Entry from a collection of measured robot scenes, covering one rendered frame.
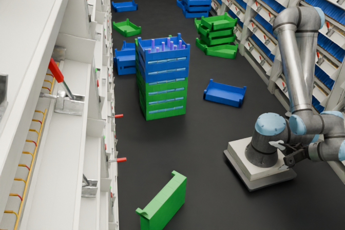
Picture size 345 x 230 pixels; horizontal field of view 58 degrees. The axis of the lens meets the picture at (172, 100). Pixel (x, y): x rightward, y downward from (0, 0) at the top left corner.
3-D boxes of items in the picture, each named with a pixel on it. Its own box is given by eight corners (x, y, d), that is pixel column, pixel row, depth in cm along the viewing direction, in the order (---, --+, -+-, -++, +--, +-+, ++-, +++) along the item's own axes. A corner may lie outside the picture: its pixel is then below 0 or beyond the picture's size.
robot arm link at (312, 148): (321, 165, 142) (314, 145, 141) (310, 165, 146) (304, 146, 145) (327, 156, 148) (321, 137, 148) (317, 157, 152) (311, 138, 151)
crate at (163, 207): (184, 202, 169) (172, 195, 173) (186, 177, 157) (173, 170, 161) (149, 245, 149) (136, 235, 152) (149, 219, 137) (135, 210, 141)
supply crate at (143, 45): (179, 43, 221) (179, 32, 217) (189, 56, 206) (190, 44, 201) (137, 48, 213) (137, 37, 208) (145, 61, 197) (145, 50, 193)
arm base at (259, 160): (261, 140, 194) (264, 128, 188) (284, 160, 181) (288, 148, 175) (237, 150, 186) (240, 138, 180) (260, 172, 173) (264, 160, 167)
